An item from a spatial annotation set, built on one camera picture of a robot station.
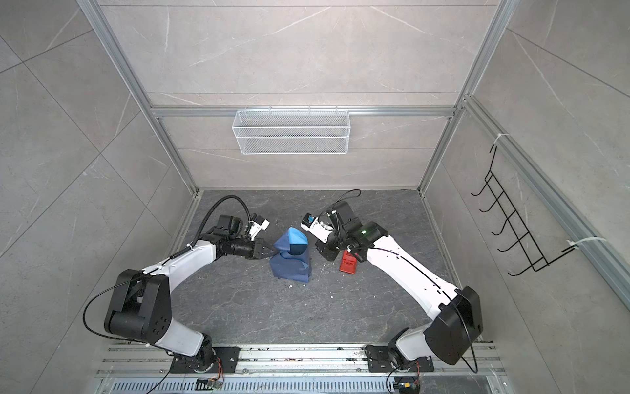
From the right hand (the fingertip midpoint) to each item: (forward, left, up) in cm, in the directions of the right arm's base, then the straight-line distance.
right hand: (322, 241), depth 78 cm
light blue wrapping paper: (-5, +10, -4) cm, 12 cm away
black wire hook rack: (-12, -54, +11) cm, 57 cm away
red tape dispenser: (-1, -9, -15) cm, 18 cm away
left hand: (+1, +15, -7) cm, 16 cm away
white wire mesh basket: (+48, +11, +10) cm, 50 cm away
